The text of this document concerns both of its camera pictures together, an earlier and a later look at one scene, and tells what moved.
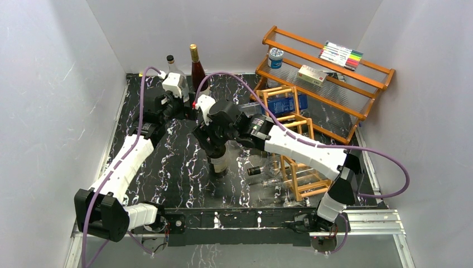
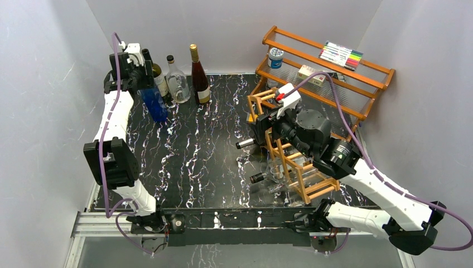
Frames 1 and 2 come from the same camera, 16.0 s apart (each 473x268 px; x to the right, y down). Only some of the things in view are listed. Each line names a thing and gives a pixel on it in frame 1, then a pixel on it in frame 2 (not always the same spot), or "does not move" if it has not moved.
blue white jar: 275,59 does not move
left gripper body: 175,108 → 143,75
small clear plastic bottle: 271,83 does not move
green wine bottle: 218,166 → 159,81
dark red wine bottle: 197,72 does not move
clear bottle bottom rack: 304,180 → 283,186
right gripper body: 218,136 → 288,133
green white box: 312,75 does not move
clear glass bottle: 182,81 does not move
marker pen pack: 340,55 does not move
